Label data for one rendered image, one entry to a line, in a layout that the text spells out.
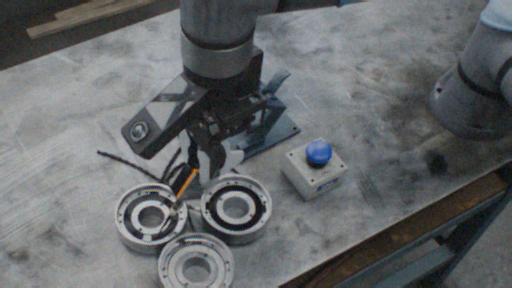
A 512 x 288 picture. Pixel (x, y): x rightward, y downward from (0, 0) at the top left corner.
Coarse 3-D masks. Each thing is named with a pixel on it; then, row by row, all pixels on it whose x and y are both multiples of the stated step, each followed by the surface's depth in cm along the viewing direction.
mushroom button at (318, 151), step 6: (312, 144) 89; (318, 144) 88; (324, 144) 89; (306, 150) 88; (312, 150) 88; (318, 150) 88; (324, 150) 88; (330, 150) 88; (312, 156) 87; (318, 156) 87; (324, 156) 87; (330, 156) 88; (318, 162) 88; (324, 162) 88
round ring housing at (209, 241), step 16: (176, 240) 83; (192, 240) 84; (208, 240) 84; (160, 256) 81; (192, 256) 82; (208, 256) 82; (224, 256) 82; (160, 272) 79; (176, 272) 81; (208, 272) 84
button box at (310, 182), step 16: (304, 144) 92; (288, 160) 91; (304, 160) 90; (336, 160) 91; (288, 176) 93; (304, 176) 89; (320, 176) 89; (336, 176) 90; (304, 192) 91; (320, 192) 91
